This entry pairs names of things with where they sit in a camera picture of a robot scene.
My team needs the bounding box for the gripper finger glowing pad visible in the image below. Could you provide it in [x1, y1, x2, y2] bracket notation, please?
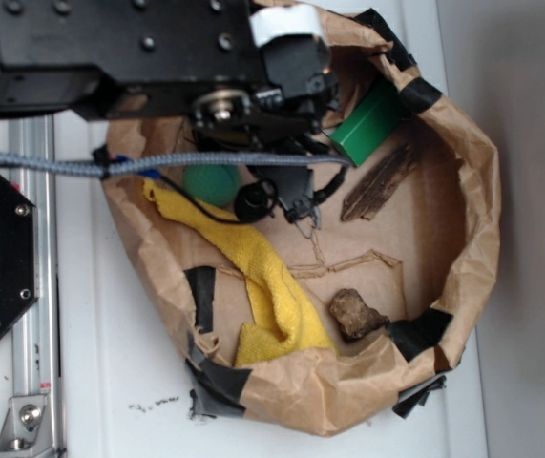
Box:
[249, 4, 338, 113]

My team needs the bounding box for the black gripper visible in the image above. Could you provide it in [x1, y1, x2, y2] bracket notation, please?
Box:
[0, 1, 265, 120]

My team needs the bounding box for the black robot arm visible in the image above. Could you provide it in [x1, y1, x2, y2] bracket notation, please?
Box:
[0, 1, 338, 147]

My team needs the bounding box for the green block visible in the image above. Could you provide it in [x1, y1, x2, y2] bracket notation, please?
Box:
[330, 76, 410, 167]

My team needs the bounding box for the green ball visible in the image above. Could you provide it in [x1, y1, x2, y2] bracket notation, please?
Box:
[183, 164, 241, 207]

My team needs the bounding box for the dark wood piece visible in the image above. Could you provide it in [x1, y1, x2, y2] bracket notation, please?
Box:
[340, 143, 417, 222]

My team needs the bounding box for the brown paper bag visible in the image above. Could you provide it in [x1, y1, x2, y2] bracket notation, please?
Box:
[103, 10, 501, 436]

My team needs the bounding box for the yellow cloth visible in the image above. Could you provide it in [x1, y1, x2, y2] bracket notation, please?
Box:
[143, 178, 338, 366]

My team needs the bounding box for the brown rock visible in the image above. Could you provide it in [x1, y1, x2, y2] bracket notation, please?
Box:
[329, 289, 390, 342]

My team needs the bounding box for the grey braided cable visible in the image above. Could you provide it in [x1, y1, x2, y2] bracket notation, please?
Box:
[0, 146, 353, 180]

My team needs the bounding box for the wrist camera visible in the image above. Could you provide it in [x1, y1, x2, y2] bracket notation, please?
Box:
[232, 176, 349, 239]

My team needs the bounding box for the thin black cable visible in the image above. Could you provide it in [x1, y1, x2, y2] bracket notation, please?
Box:
[157, 174, 244, 224]

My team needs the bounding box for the aluminium rail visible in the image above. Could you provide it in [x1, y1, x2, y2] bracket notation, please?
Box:
[0, 116, 66, 458]

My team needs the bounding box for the metal corner bracket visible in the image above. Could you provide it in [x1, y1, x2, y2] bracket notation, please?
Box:
[0, 394, 54, 457]

